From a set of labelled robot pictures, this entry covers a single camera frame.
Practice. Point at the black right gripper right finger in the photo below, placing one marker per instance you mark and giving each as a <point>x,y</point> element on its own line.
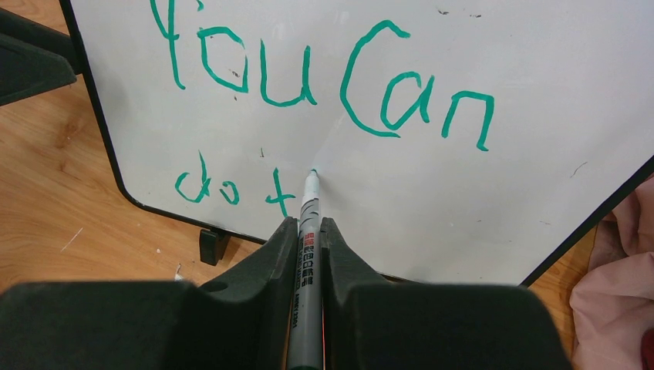
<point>373,323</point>

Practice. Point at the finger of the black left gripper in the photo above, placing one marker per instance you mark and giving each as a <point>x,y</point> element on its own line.
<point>27,70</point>
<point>40,36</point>

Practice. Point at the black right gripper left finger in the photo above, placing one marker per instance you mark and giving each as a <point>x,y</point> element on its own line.
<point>237,320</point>

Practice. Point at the white whiteboard marker pen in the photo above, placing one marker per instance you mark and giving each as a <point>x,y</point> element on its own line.
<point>305,347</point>

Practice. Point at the white whiteboard black frame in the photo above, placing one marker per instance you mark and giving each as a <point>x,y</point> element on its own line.
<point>463,141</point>

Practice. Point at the pink garment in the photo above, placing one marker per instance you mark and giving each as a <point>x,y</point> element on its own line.
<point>613,303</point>

